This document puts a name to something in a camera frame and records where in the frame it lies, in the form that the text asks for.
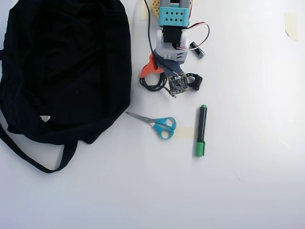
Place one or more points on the yellow perforated block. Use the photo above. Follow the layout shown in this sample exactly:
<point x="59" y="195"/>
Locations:
<point x="155" y="8"/>

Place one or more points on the black wrist band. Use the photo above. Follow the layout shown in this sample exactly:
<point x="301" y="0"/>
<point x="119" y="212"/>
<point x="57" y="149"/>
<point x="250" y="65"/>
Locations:
<point x="197" y="81"/>

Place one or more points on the black fabric bag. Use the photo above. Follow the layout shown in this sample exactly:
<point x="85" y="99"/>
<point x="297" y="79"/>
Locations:
<point x="59" y="71"/>

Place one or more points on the black battery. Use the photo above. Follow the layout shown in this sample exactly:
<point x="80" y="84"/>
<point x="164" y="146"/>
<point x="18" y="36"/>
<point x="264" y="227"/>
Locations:
<point x="199" y="51"/>

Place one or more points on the beige masking tape strip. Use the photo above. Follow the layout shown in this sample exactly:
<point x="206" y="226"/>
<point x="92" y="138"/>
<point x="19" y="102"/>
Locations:
<point x="291" y="26"/>
<point x="184" y="133"/>
<point x="143" y="12"/>

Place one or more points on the camera circuit board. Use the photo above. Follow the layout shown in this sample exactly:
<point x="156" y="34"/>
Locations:
<point x="178" y="86"/>

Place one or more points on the black marker with green cap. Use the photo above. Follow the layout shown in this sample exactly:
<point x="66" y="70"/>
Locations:
<point x="201" y="128"/>

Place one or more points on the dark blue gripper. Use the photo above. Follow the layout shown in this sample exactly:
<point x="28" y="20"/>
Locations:
<point x="150" y="67"/>

